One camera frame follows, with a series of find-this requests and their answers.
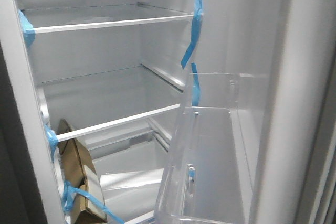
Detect white fridge door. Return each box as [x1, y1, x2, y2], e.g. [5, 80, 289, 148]
[196, 0, 335, 223]

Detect blue tape lower left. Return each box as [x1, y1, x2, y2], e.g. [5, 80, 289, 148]
[62, 180, 125, 224]

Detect blue tape upper right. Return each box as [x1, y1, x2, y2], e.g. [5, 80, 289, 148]
[181, 0, 204, 69]

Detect lower glass fridge shelf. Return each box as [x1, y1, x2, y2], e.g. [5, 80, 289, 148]
[42, 66, 181, 141]

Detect clear crisper drawer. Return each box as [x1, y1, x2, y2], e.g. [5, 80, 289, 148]
[93, 141, 167, 222]

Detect blue tape middle left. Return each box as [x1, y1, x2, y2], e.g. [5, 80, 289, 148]
[44, 124, 58, 162]

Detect brown cardboard box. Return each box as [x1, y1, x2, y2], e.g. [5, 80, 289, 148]
[57, 118, 108, 224]

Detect white fridge cabinet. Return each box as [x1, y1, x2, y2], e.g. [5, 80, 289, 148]
[1, 0, 194, 223]

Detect glass fridge shelf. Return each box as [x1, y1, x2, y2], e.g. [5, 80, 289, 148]
[42, 66, 181, 141]
[24, 3, 193, 34]

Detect blue tape upper left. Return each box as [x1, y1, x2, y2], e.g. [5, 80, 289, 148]
[18, 10, 35, 48]

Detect blue tape on bin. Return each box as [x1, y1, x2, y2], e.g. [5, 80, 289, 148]
[191, 63, 201, 106]

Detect upper glass fridge shelf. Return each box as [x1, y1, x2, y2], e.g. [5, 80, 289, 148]
[24, 3, 193, 34]

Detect clear plastic door bin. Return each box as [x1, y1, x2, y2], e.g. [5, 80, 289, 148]
[154, 73, 252, 223]

